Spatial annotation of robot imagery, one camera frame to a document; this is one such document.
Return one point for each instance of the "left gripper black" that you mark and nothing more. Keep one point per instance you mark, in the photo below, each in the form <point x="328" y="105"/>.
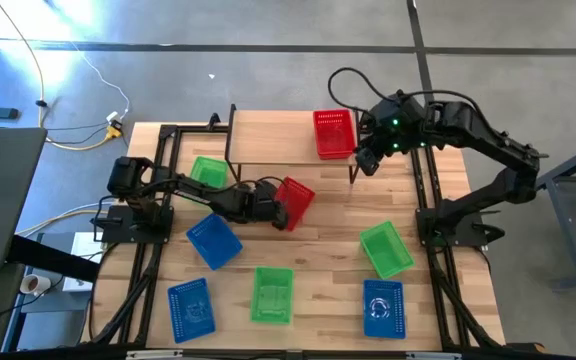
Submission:
<point x="260" y="210"/>

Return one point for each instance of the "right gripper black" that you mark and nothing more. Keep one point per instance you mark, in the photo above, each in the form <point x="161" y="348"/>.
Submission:
<point x="379" y="141"/>

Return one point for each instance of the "red plastic basket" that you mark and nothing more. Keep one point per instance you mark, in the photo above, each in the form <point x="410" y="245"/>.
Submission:
<point x="335" y="135"/>
<point x="298" y="200"/>

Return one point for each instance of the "blue plastic basket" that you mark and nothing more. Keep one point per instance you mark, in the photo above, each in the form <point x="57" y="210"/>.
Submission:
<point x="214" y="242"/>
<point x="384" y="320"/>
<point x="190" y="310"/>

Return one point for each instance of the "green plastic basket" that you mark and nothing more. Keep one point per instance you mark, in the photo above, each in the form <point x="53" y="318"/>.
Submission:
<point x="272" y="295"/>
<point x="387" y="250"/>
<point x="210" y="172"/>

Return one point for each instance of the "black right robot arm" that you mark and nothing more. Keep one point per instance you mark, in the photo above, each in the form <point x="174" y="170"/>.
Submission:
<point x="483" y="131"/>

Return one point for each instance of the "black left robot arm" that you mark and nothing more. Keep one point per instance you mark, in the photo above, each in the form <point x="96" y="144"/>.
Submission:
<point x="193" y="189"/>

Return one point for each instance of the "black table clamp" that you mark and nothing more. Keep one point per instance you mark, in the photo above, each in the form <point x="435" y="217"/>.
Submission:
<point x="213" y="121"/>

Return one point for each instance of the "yellow plug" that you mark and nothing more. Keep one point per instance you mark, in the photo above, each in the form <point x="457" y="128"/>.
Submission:
<point x="113" y="132"/>

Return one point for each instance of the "white plug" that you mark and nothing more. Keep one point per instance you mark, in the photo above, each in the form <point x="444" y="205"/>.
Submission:
<point x="113" y="116"/>

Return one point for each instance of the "grey metal table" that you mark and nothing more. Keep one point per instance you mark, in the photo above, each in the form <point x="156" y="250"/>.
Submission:
<point x="563" y="172"/>

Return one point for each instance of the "white box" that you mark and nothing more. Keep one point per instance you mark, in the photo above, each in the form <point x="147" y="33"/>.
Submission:
<point x="85" y="247"/>

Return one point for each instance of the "black support bar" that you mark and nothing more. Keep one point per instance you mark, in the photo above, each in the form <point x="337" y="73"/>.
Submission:
<point x="53" y="257"/>

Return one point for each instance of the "white paper cup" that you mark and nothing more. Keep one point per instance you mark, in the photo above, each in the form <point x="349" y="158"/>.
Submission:
<point x="35" y="285"/>

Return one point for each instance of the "grey flat monitor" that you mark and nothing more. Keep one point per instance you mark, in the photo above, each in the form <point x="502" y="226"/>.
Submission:
<point x="3" y="190"/>

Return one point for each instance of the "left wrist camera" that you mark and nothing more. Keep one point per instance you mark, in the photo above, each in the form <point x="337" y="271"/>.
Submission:
<point x="268" y="190"/>

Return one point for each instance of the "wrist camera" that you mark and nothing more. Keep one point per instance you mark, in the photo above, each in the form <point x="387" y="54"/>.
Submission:
<point x="268" y="190"/>
<point x="368" y="121"/>

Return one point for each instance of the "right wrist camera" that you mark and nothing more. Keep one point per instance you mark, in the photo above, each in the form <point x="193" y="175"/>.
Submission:
<point x="368" y="121"/>

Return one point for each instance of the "wooden shelf black frame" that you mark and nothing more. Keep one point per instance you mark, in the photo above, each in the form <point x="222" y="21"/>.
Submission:
<point x="273" y="137"/>

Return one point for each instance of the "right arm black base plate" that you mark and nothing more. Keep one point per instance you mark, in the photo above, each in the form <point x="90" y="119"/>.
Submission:
<point x="468" y="235"/>

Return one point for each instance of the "black aluminium table frame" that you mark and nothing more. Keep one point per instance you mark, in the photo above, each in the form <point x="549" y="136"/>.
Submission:
<point x="193" y="129"/>

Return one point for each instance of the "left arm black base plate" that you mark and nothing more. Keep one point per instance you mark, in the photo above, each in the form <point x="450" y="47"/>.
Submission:
<point x="118" y="232"/>

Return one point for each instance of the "silver bracket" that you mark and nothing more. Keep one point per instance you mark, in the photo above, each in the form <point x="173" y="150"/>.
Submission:
<point x="155" y="354"/>
<point x="433" y="356"/>

